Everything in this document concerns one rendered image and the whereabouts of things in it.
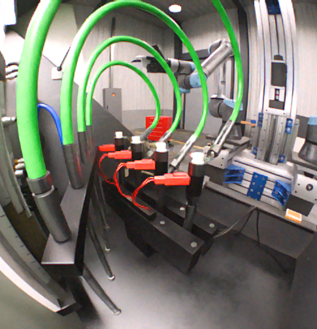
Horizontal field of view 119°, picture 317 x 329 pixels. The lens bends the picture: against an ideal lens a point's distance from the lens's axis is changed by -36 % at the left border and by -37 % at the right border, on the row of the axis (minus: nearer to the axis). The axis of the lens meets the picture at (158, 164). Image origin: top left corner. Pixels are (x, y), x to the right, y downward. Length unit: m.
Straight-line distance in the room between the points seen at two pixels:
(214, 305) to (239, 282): 0.09
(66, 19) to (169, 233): 0.61
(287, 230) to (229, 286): 0.23
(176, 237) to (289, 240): 0.37
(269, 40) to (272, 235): 1.04
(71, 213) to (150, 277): 0.29
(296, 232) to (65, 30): 0.87
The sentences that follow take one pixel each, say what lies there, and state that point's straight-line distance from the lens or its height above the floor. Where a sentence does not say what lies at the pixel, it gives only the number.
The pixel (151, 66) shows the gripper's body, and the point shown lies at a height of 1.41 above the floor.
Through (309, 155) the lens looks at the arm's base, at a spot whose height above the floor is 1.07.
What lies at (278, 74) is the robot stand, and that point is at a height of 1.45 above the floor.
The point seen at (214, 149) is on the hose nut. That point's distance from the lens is 0.27.
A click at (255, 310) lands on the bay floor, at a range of 0.43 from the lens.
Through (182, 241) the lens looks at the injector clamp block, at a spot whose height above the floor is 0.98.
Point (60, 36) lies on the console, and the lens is 0.52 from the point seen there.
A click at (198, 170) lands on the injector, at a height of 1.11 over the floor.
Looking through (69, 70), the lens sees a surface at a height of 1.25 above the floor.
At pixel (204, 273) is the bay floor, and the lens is 0.42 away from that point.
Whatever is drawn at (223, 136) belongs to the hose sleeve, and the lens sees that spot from 0.29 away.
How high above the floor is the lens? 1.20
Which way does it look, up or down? 23 degrees down
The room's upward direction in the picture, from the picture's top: 1 degrees clockwise
